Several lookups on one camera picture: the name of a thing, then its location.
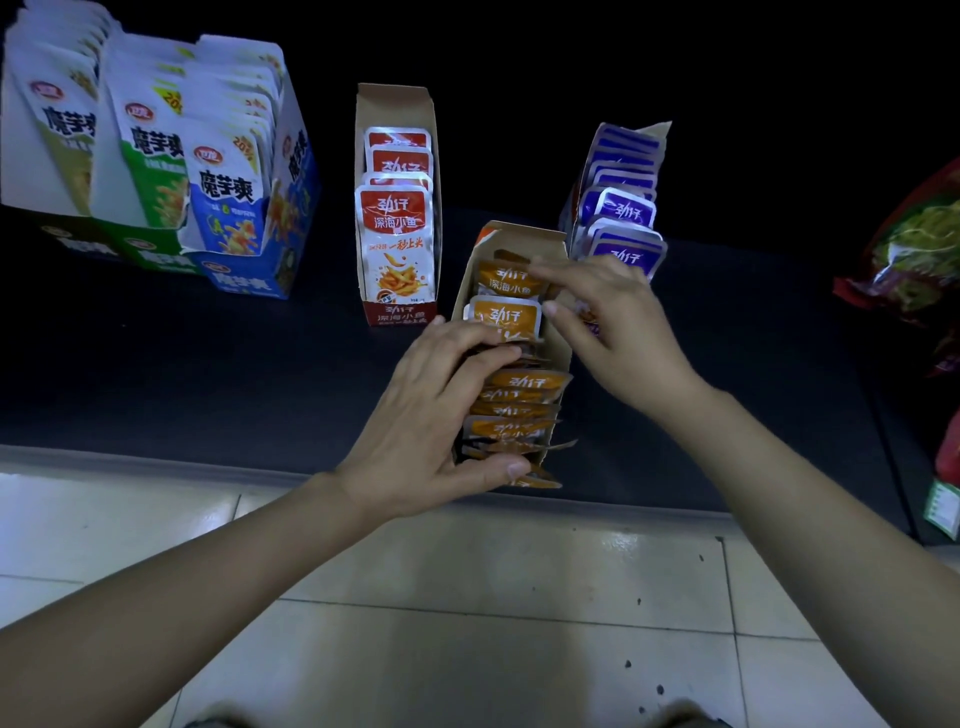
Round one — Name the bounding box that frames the person's right forearm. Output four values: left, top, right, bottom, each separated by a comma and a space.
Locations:
658, 381, 960, 728

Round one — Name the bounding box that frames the person's left foot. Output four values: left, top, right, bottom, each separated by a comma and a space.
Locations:
183, 702, 261, 728

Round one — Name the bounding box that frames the white green price tag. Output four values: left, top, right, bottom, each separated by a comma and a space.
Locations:
923, 478, 960, 543

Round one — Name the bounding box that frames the person's left hand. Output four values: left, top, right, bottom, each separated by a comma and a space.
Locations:
333, 315, 534, 523

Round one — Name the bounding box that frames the red white snack packet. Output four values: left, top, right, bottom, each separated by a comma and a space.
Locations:
363, 126, 433, 150
361, 171, 435, 193
365, 144, 435, 178
354, 183, 437, 306

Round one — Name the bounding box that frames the person's left forearm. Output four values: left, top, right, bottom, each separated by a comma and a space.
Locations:
0, 471, 391, 728

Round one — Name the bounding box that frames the red green snack bag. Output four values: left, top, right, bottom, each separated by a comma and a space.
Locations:
832, 156, 960, 325

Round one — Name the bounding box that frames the blue display box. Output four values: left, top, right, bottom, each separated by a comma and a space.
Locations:
180, 33, 323, 301

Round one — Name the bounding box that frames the dark red snack bag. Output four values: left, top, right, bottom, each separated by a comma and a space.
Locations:
928, 328, 960, 378

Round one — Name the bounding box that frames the row of blue white packets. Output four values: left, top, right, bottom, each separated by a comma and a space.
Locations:
178, 37, 283, 258

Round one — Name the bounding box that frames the red cardboard display box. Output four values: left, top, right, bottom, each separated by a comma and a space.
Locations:
353, 82, 444, 328

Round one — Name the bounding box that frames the row of green white packets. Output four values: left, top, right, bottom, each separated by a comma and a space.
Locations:
103, 33, 198, 231

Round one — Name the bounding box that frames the pale green display box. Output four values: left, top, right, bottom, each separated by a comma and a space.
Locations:
0, 0, 123, 261

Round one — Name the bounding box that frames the person's right foot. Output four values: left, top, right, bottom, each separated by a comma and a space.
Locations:
648, 698, 734, 728

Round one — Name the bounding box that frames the person's foot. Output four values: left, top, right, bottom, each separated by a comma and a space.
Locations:
648, 698, 734, 728
183, 702, 261, 728

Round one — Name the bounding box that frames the row of purple packets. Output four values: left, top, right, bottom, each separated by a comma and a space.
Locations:
568, 123, 669, 282

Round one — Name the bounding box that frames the row of pale green packets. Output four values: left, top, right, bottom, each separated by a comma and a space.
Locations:
3, 0, 115, 217

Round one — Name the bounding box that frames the orange snack packet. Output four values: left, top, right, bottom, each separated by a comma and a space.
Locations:
477, 257, 554, 302

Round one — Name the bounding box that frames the row of orange packets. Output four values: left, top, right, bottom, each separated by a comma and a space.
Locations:
453, 294, 579, 490

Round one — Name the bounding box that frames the purple cardboard display box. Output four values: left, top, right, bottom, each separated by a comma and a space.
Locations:
558, 120, 673, 258

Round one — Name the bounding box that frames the brown cardboard display box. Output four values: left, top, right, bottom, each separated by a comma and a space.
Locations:
451, 219, 576, 468

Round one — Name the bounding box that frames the person's right hand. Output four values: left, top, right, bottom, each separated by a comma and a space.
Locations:
528, 255, 715, 430

